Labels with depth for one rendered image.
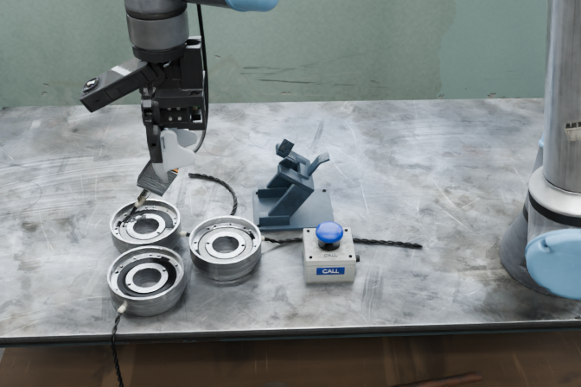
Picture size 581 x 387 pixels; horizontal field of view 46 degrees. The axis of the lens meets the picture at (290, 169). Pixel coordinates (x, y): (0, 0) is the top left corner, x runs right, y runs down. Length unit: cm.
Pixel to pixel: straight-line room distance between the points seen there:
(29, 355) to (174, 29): 68
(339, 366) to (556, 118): 63
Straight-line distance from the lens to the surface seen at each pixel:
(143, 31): 85
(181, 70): 89
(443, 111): 141
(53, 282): 105
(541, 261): 83
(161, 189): 100
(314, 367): 121
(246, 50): 261
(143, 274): 100
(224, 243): 104
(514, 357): 129
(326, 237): 96
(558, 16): 72
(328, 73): 267
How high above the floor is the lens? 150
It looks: 36 degrees down
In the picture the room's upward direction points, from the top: straight up
